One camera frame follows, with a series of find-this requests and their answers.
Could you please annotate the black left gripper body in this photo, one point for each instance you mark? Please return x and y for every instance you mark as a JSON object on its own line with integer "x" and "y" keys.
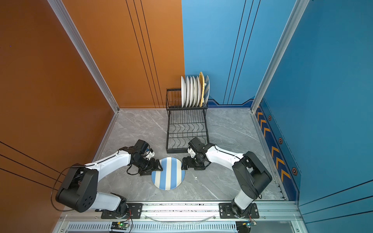
{"x": 145, "y": 164}

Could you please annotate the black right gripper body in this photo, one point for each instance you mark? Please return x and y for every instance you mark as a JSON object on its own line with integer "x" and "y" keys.
{"x": 195, "y": 162}

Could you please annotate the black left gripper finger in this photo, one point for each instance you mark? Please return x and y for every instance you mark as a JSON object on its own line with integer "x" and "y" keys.
{"x": 145, "y": 173}
{"x": 157, "y": 166}

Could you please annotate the blue striped plate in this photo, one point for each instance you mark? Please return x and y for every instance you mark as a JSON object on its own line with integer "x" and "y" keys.
{"x": 207, "y": 90}
{"x": 171, "y": 176}

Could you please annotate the cream floral plate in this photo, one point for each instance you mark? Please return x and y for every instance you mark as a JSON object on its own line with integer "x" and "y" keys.
{"x": 195, "y": 91}

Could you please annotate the white plate red characters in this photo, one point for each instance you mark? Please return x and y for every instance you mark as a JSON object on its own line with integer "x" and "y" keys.
{"x": 199, "y": 91}

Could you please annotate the green rimmed white plate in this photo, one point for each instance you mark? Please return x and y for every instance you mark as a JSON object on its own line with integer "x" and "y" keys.
{"x": 183, "y": 92}

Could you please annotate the yellow woven tray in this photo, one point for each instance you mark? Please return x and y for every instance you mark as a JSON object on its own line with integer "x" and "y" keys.
{"x": 202, "y": 88}

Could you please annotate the white flower outline plate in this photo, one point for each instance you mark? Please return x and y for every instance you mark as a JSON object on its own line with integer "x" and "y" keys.
{"x": 187, "y": 91}

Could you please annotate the orange sunburst plate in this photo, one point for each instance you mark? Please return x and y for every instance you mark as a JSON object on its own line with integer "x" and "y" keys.
{"x": 191, "y": 91}

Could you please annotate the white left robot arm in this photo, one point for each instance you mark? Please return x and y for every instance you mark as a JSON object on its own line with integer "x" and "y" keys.
{"x": 79, "y": 189}

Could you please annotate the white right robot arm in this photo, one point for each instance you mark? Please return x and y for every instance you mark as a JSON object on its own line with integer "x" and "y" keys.
{"x": 251, "y": 174}

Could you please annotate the green circuit board left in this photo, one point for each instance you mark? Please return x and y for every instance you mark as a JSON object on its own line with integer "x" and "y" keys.
{"x": 120, "y": 227}

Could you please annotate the circuit board right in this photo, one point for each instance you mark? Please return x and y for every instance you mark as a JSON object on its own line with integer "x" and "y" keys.
{"x": 245, "y": 226}

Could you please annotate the black wire dish rack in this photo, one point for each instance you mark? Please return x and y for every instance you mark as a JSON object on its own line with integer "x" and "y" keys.
{"x": 184, "y": 124}

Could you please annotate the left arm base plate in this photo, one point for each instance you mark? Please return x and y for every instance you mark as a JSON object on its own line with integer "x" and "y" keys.
{"x": 124, "y": 211}

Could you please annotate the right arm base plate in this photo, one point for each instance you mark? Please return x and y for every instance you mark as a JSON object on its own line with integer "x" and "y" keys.
{"x": 231, "y": 210}

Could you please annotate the aluminium front rail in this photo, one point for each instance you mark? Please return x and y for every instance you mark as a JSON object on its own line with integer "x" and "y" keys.
{"x": 188, "y": 217}

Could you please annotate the aluminium corner post left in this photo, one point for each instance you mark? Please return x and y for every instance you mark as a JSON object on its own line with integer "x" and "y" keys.
{"x": 66, "y": 21}

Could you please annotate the aluminium corner post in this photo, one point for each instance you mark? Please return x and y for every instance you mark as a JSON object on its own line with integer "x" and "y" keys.
{"x": 66, "y": 21}
{"x": 287, "y": 34}

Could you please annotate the aluminium corner post right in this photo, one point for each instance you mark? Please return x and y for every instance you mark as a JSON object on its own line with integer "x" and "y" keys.
{"x": 287, "y": 34}

